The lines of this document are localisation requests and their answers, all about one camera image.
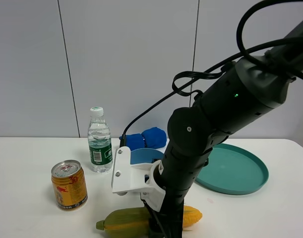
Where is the gold energy drink can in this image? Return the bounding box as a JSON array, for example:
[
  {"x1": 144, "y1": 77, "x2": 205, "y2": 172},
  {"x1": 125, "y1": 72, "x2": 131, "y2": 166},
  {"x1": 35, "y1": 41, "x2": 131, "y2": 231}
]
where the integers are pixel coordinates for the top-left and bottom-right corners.
[{"x1": 51, "y1": 160, "x2": 88, "y2": 211}]

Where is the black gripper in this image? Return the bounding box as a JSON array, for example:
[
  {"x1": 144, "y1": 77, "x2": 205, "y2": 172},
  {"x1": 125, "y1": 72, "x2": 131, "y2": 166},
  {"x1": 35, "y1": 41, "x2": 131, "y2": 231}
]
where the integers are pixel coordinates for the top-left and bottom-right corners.
[{"x1": 141, "y1": 188, "x2": 189, "y2": 238}]

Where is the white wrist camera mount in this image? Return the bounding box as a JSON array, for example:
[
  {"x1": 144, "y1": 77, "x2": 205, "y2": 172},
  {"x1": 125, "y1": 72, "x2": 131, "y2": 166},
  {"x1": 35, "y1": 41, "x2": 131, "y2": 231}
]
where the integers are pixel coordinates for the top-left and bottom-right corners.
[{"x1": 111, "y1": 146, "x2": 166, "y2": 212}]

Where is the toy corn cob with husk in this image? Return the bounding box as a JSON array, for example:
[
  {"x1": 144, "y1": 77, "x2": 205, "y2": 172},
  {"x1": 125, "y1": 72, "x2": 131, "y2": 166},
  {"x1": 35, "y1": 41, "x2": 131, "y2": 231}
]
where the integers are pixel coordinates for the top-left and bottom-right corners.
[{"x1": 96, "y1": 205, "x2": 203, "y2": 238}]

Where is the black cable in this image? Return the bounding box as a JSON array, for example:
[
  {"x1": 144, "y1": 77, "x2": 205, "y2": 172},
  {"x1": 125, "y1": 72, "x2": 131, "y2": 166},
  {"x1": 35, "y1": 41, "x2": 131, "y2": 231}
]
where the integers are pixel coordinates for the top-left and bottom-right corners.
[{"x1": 120, "y1": 0, "x2": 303, "y2": 149}]

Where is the clear water bottle green label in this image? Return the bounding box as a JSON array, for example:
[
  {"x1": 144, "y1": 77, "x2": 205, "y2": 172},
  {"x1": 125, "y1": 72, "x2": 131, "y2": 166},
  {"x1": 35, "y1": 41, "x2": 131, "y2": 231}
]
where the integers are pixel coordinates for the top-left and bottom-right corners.
[{"x1": 87, "y1": 107, "x2": 113, "y2": 173}]

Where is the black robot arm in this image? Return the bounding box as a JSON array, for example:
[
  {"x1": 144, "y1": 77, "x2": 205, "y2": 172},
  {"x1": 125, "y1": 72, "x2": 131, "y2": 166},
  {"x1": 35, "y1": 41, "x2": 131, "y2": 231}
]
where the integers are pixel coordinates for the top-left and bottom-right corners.
[{"x1": 148, "y1": 43, "x2": 303, "y2": 238}]

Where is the blue plastic bowl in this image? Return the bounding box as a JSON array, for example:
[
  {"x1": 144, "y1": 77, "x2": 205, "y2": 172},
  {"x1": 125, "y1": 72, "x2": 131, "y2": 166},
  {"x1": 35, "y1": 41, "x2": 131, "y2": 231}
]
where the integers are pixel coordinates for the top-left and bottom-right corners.
[{"x1": 130, "y1": 148, "x2": 164, "y2": 165}]

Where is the rolled blue towel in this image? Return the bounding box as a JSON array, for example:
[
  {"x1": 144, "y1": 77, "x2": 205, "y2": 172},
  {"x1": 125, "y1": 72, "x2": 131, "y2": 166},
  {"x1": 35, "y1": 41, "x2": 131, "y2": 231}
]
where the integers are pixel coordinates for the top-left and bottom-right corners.
[{"x1": 119, "y1": 127, "x2": 167, "y2": 151}]

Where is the teal round plastic plate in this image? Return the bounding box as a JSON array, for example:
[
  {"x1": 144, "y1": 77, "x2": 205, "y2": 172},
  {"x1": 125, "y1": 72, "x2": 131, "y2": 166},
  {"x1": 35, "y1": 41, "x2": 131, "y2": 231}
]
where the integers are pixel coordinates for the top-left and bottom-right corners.
[{"x1": 195, "y1": 143, "x2": 269, "y2": 195}]

